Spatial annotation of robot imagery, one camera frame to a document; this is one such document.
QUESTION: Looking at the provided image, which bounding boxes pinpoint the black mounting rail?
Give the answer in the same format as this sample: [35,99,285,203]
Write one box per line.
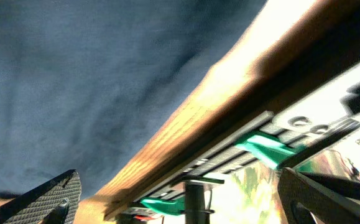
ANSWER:
[104,62,360,223]

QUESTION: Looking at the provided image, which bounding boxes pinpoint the navy blue shorts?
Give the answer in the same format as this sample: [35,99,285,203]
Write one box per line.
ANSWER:
[0,0,264,198]

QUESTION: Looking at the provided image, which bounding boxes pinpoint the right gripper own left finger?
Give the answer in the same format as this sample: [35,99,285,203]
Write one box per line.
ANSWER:
[0,169,81,224]

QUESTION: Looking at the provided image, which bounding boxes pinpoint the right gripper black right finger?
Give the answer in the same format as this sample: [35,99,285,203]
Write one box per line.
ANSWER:
[278,167,360,224]

